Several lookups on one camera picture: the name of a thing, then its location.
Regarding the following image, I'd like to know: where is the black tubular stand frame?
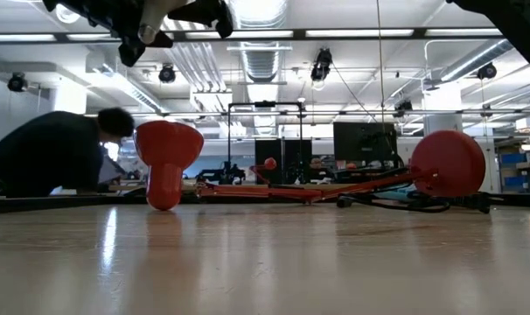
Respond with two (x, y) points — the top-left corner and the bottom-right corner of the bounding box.
(227, 101), (303, 185)

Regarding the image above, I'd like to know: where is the black aluminium rig frame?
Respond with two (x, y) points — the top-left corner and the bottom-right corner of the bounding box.
(0, 193), (530, 215)

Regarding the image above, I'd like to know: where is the long linear ceiling light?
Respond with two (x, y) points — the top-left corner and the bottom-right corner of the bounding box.
(0, 28), (505, 44)

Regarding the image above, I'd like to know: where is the black monitor pair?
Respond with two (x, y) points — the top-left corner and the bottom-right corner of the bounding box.
(255, 138), (313, 185)

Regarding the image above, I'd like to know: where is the thin hanging cable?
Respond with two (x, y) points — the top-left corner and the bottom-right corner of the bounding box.
(375, 0), (385, 126)

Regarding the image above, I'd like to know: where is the white round column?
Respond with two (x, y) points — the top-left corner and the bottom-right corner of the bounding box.
(423, 82), (464, 137)

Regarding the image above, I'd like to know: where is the red desk lamp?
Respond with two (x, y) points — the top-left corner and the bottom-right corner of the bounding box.
(133, 121), (487, 212)

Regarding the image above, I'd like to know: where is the ribbed silver ceiling duct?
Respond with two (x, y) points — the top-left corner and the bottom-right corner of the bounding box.
(229, 0), (288, 84)

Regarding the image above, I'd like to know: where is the person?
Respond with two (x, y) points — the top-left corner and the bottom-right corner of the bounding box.
(0, 107), (136, 198)
(308, 157), (332, 183)

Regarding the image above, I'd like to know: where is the thin linear ceiling light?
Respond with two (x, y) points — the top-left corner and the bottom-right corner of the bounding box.
(85, 109), (530, 118)

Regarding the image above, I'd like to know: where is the blue storage bin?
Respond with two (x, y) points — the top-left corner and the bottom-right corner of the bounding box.
(499, 152), (528, 166)
(503, 175), (530, 192)

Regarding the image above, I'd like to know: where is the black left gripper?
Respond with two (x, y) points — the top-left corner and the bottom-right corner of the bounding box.
(41, 0), (234, 67)

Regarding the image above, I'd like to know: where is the large black monitor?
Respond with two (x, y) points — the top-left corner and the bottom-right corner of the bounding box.
(333, 122), (398, 170)

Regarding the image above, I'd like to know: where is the black ceiling spotlight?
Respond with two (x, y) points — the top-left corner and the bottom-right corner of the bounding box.
(394, 99), (414, 118)
(310, 48), (333, 82)
(7, 73), (29, 93)
(478, 63), (498, 81)
(158, 64), (178, 85)

